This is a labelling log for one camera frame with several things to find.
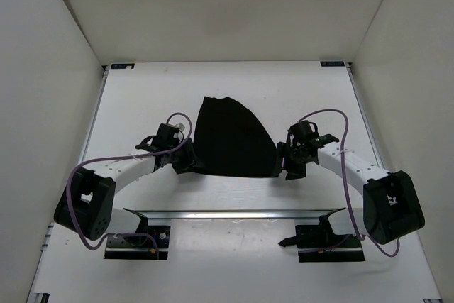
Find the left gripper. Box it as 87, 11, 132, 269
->
168, 136, 205, 174

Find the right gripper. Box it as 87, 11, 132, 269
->
272, 143, 311, 180

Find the black skirt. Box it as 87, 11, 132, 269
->
193, 97, 281, 178

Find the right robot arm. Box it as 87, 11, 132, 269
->
277, 121, 425, 247

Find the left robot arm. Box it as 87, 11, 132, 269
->
54, 122, 201, 250

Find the right table corner label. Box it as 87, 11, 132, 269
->
320, 61, 345, 67

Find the table corner label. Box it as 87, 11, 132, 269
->
110, 63, 135, 70
320, 61, 345, 67

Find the left table corner label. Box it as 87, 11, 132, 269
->
110, 63, 135, 70

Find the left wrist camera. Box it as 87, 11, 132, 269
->
173, 123, 186, 137

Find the aluminium table front rail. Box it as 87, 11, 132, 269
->
125, 209, 350, 220

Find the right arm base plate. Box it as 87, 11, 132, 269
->
278, 209, 365, 263

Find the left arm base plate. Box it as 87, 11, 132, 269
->
104, 219, 171, 260

